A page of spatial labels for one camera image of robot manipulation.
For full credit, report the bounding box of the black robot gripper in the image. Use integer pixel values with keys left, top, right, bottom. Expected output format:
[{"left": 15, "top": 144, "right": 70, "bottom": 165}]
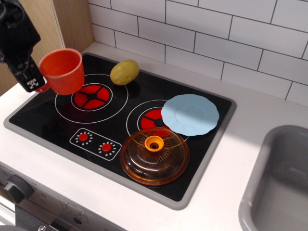
[{"left": 0, "top": 0, "right": 46, "bottom": 93}]

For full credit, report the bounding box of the red plastic cup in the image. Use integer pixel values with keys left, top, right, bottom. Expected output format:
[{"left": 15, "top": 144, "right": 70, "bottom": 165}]
[{"left": 35, "top": 48, "right": 85, "bottom": 95}]

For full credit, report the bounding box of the light blue plate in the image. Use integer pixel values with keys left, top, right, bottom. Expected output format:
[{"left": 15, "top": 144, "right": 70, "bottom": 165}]
[{"left": 161, "top": 94, "right": 219, "bottom": 136}]

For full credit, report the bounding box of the wooden side panel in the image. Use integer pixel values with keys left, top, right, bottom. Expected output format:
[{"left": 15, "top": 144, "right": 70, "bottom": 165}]
[{"left": 0, "top": 0, "right": 96, "bottom": 97}]

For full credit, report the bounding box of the black toy stovetop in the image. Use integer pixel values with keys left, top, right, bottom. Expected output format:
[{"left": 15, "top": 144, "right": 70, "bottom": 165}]
[{"left": 4, "top": 53, "right": 236, "bottom": 210}]

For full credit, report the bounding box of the yellow toy potato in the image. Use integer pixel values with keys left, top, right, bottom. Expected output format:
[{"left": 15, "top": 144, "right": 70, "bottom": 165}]
[{"left": 110, "top": 60, "right": 140, "bottom": 86}]

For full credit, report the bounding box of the grey oven knob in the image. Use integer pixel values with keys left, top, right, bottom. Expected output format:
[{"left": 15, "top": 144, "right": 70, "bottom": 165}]
[{"left": 4, "top": 175, "right": 34, "bottom": 204}]

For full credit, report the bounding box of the grey oven front panel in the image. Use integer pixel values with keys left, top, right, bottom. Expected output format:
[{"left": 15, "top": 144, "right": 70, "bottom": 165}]
[{"left": 0, "top": 164, "right": 123, "bottom": 231}]

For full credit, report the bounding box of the orange transparent pot lid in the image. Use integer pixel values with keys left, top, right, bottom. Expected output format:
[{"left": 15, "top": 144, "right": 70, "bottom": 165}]
[{"left": 119, "top": 128, "right": 190, "bottom": 186}]

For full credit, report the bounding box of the grey sink basin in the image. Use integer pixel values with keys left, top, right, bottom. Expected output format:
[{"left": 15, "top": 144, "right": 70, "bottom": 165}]
[{"left": 238, "top": 125, "right": 308, "bottom": 231}]

